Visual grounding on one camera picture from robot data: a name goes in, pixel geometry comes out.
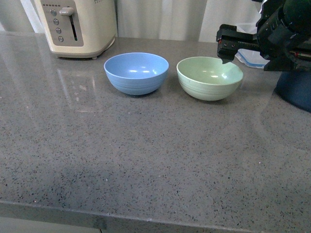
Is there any cream toaster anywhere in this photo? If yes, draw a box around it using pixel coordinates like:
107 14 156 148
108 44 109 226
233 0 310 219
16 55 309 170
35 0 117 59

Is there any clear plastic container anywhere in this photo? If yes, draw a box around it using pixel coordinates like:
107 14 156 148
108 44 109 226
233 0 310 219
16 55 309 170
236 22 257 34

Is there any white curtain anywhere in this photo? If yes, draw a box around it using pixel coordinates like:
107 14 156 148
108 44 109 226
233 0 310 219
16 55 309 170
0 0 268 43

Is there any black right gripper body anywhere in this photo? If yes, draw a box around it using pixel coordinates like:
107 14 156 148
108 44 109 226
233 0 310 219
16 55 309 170
216 14 311 71

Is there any blue saucepan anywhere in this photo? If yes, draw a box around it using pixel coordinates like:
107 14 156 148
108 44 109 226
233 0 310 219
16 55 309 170
275 71 311 113

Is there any blue bowl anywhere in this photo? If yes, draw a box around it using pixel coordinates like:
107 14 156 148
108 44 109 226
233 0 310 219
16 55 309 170
104 52 169 96

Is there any green bowl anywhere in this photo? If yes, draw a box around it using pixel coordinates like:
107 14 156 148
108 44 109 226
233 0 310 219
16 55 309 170
176 56 243 101

